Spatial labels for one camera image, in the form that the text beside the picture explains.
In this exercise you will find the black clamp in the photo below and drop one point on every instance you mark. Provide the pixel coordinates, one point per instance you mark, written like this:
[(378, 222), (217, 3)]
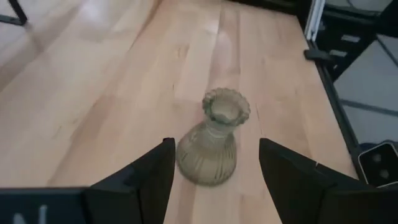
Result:
[(317, 55)]

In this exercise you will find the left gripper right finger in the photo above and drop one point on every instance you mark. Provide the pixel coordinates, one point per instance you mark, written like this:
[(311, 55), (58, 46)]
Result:
[(304, 196)]

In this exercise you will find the aluminium frame post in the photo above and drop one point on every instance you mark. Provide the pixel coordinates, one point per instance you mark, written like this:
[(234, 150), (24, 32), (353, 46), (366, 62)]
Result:
[(314, 18)]

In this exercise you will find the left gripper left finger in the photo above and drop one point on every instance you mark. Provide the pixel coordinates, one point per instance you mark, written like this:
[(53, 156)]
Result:
[(140, 193)]

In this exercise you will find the green ribbed glass candle holder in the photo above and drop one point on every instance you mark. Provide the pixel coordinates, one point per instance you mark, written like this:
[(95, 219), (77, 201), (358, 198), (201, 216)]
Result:
[(208, 152)]

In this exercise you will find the black phone with white edge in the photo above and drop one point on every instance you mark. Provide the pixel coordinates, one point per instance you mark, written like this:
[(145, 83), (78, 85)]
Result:
[(381, 165)]

